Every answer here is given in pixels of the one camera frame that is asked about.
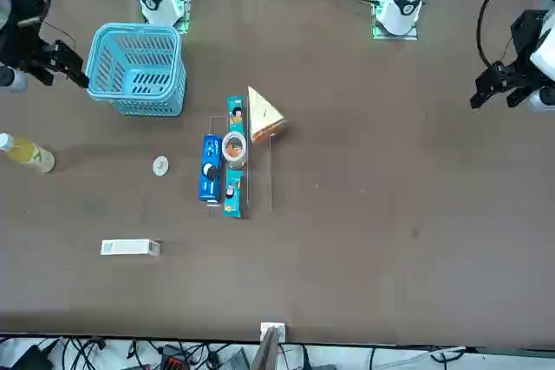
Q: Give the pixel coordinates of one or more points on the glass cookie jar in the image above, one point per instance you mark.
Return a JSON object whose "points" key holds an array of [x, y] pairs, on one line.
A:
{"points": [[234, 149]]}

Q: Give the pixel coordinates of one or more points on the grey upright post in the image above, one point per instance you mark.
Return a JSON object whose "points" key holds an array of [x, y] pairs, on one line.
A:
{"points": [[266, 352]]}

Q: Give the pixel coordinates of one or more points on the round metal jar lid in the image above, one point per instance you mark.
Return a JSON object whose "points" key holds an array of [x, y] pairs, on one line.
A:
{"points": [[161, 165]]}

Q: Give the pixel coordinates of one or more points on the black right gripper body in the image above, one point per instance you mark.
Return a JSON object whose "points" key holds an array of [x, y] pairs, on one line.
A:
{"points": [[21, 19]]}

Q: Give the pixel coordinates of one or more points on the light blue plastic basket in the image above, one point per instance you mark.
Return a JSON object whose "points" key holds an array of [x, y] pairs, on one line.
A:
{"points": [[173, 92]]}

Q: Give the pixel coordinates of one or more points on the yellow juice bottle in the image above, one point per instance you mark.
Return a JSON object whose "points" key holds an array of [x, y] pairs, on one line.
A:
{"points": [[30, 153]]}

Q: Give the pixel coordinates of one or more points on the black power adapter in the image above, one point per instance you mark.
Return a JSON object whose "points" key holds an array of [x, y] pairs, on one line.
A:
{"points": [[32, 359]]}

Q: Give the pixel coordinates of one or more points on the black orange device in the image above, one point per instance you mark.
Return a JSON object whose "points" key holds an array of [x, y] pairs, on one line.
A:
{"points": [[175, 361]]}

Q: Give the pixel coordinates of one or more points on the blue Oreo cookie box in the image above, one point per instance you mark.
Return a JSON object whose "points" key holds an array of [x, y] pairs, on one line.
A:
{"points": [[209, 183]]}

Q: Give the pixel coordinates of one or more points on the white cookie box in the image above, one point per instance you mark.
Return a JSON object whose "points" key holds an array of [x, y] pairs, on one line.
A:
{"points": [[128, 247]]}

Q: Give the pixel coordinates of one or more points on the grey foot pedal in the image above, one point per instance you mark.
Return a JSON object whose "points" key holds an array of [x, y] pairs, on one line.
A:
{"points": [[237, 361]]}

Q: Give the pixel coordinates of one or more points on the clear acrylic display shelf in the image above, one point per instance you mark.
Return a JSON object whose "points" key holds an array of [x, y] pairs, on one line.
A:
{"points": [[260, 179]]}

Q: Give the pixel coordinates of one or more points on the white socket block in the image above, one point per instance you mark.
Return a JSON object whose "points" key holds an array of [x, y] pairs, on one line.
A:
{"points": [[273, 329]]}

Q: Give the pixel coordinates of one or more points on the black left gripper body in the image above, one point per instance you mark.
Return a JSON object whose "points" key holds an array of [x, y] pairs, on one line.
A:
{"points": [[529, 32]]}

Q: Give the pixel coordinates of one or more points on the triangular wrapped sandwich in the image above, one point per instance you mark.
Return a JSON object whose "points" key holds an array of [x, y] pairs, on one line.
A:
{"points": [[262, 114]]}

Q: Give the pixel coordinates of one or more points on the teal snack packet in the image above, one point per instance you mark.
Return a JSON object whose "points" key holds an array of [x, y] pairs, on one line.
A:
{"points": [[236, 114], [232, 194]]}

